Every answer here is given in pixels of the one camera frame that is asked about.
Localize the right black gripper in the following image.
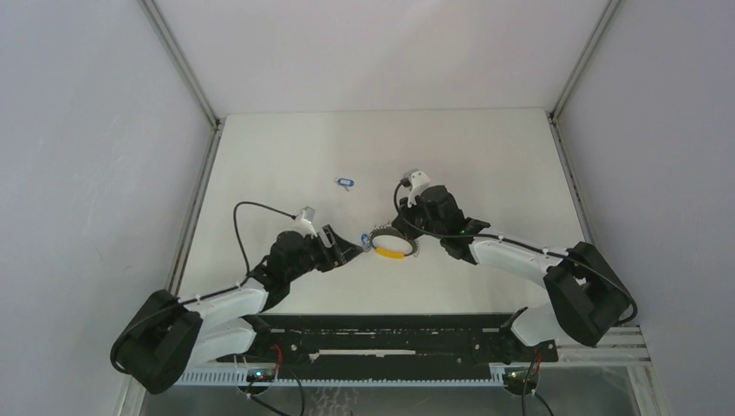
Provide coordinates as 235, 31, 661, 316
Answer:
393, 194, 445, 242

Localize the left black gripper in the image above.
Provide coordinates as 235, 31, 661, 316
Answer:
285, 224, 362, 283

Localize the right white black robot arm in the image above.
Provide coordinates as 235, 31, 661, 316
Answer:
391, 179, 639, 361

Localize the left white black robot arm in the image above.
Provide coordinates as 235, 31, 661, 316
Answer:
110, 225, 363, 394

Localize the left electronics board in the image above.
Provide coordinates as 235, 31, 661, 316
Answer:
246, 369, 277, 384

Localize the electronics board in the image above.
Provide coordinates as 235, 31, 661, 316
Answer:
503, 371, 537, 397
246, 369, 277, 384

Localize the right electronics board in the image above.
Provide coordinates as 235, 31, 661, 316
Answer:
503, 371, 537, 397

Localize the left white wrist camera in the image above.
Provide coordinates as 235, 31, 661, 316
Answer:
293, 206, 318, 237

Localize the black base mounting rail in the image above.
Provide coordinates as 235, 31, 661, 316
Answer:
238, 313, 559, 375

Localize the right black camera cable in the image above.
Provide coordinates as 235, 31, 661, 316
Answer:
393, 179, 640, 328

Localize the white slotted cable duct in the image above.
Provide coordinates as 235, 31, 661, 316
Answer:
174, 362, 507, 387

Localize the left aluminium frame post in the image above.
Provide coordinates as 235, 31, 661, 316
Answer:
139, 0, 224, 130

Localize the aluminium frame post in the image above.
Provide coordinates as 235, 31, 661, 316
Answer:
139, 0, 224, 130
549, 0, 625, 124

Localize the right aluminium frame post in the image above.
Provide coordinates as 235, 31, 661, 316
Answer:
549, 0, 625, 124

